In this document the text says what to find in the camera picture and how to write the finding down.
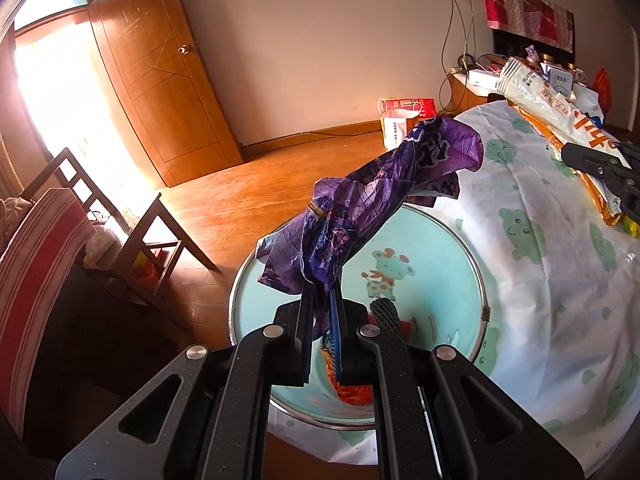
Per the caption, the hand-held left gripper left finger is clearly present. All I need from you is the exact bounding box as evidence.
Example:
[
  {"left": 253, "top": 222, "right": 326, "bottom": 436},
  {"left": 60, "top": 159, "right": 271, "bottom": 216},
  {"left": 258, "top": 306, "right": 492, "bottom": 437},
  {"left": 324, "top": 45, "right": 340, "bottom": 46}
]
[{"left": 55, "top": 285, "right": 321, "bottom": 480}]

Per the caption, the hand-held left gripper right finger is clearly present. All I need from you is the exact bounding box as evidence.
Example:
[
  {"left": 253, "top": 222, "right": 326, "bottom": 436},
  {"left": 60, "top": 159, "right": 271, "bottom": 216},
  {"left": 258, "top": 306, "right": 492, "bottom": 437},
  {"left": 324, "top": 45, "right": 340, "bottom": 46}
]
[{"left": 327, "top": 287, "right": 586, "bottom": 480}]

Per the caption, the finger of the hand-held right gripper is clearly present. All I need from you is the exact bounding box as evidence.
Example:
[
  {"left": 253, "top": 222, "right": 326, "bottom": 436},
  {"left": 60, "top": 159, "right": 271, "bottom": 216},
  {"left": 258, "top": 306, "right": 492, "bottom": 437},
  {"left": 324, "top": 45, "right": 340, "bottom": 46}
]
[{"left": 561, "top": 142, "right": 640, "bottom": 222}]

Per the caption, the black foam fruit net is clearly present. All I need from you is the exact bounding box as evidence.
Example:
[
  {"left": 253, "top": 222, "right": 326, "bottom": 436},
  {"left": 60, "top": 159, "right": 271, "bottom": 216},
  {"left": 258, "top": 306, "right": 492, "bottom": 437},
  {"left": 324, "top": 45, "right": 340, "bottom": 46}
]
[{"left": 370, "top": 297, "right": 403, "bottom": 336}]

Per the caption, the white orange printed plastic bag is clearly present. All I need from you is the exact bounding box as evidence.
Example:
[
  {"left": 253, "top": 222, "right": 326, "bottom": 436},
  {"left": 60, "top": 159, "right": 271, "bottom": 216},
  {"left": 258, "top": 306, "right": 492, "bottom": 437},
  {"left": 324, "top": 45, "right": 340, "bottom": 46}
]
[{"left": 500, "top": 57, "right": 640, "bottom": 238}]

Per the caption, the red foil wrapper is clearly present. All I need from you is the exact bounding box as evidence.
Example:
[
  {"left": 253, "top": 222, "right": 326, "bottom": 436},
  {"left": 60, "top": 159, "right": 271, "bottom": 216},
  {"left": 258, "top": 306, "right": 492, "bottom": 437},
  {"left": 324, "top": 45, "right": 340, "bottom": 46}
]
[{"left": 335, "top": 382, "right": 376, "bottom": 407}]

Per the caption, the green cartoon print waste bin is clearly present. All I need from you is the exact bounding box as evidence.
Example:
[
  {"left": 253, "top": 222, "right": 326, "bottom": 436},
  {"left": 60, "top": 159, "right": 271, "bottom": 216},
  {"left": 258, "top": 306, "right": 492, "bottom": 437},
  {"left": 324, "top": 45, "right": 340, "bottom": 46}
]
[{"left": 228, "top": 207, "right": 493, "bottom": 431}]

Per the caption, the purple plastic bag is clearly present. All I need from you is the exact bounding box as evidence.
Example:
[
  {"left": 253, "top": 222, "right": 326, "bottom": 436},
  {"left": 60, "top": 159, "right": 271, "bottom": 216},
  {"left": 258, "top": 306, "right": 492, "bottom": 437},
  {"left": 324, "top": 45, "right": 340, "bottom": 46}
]
[{"left": 256, "top": 116, "right": 484, "bottom": 346}]

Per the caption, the red plastic bag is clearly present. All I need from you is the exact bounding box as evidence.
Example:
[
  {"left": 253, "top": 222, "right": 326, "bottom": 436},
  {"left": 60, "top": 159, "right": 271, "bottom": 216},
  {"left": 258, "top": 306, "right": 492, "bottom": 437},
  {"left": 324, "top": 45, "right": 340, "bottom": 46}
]
[{"left": 593, "top": 67, "right": 613, "bottom": 111}]

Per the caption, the white milk carton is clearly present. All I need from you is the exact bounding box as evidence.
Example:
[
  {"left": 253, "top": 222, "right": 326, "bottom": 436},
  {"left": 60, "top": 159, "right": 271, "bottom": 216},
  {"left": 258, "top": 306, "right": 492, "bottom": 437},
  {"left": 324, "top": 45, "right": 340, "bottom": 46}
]
[{"left": 544, "top": 64, "right": 576, "bottom": 97}]

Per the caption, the white flat box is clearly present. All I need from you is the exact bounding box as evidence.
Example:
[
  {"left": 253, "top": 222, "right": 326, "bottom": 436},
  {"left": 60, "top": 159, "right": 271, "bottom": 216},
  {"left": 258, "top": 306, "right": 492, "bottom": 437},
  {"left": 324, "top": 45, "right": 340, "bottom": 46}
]
[{"left": 468, "top": 69, "right": 503, "bottom": 89}]

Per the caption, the white tablecloth with green figures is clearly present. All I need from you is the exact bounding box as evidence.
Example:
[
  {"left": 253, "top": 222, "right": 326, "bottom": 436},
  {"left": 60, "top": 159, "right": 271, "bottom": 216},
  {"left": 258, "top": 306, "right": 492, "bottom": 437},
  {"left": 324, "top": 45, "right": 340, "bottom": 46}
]
[{"left": 260, "top": 100, "right": 640, "bottom": 471}]

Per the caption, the black television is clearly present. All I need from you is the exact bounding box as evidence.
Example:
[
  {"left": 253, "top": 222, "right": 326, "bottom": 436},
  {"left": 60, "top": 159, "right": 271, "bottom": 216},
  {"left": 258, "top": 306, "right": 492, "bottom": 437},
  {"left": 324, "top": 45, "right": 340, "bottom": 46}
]
[{"left": 492, "top": 27, "right": 531, "bottom": 59}]

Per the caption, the wooden television cabinet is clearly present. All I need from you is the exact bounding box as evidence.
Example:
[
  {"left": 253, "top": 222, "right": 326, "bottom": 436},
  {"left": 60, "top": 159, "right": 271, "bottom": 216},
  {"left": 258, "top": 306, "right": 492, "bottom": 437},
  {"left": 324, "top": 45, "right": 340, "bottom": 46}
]
[{"left": 440, "top": 66, "right": 506, "bottom": 113}]

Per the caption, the red pink television cover cloth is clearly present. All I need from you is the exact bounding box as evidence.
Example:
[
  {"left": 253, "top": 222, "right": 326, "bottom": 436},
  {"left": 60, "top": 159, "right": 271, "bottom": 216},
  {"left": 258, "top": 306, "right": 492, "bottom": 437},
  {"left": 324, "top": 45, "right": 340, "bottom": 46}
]
[{"left": 481, "top": 0, "right": 575, "bottom": 53}]

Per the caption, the red gift box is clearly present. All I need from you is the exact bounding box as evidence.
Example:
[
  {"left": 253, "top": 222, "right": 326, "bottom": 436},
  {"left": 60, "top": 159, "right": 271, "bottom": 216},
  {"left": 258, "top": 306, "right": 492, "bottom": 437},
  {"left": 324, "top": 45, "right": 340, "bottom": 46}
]
[{"left": 382, "top": 97, "right": 437, "bottom": 118}]

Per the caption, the dark wooden chair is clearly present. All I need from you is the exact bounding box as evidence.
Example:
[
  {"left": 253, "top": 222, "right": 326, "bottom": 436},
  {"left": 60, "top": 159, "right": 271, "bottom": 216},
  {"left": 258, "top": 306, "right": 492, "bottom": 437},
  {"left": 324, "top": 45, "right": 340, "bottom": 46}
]
[{"left": 22, "top": 147, "right": 221, "bottom": 321}]

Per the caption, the white paper shopping bag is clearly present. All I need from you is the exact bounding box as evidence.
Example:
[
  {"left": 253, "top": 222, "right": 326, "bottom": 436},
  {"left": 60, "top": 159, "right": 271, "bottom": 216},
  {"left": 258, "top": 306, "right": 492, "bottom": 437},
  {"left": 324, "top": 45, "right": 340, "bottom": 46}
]
[{"left": 378, "top": 101, "right": 423, "bottom": 152}]

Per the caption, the red white striped cloth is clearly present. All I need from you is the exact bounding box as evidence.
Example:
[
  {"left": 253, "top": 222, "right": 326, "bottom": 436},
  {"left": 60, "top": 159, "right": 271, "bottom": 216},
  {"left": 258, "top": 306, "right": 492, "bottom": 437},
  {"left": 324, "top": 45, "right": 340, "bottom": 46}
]
[{"left": 0, "top": 187, "right": 96, "bottom": 436}]

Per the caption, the wooden door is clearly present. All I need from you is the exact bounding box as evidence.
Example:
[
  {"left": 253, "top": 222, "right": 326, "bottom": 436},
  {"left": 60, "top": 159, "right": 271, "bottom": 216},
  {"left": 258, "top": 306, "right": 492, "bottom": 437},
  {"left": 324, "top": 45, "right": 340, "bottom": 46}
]
[{"left": 87, "top": 0, "right": 246, "bottom": 188}]

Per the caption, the beige quilted cloth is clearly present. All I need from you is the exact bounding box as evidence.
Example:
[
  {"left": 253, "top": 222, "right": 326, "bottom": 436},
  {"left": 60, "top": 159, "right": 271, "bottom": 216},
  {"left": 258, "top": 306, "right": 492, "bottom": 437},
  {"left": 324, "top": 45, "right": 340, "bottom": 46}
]
[{"left": 0, "top": 197, "right": 36, "bottom": 226}]

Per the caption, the frosted transom window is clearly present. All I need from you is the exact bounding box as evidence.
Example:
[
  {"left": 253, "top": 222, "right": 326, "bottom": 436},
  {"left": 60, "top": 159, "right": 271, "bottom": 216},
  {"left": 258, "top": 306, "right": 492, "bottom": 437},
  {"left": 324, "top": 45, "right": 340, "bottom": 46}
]
[{"left": 12, "top": 0, "right": 96, "bottom": 33}]

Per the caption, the white power cable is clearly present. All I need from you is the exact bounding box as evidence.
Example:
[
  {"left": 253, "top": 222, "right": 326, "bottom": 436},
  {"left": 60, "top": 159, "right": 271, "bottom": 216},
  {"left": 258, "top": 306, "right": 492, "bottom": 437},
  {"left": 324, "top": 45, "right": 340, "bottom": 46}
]
[{"left": 461, "top": 0, "right": 477, "bottom": 68}]

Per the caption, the black power cable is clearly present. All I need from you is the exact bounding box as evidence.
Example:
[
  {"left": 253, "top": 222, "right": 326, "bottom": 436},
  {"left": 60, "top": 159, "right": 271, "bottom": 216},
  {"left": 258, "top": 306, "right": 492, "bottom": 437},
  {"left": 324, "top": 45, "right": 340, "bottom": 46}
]
[{"left": 439, "top": 0, "right": 460, "bottom": 111}]

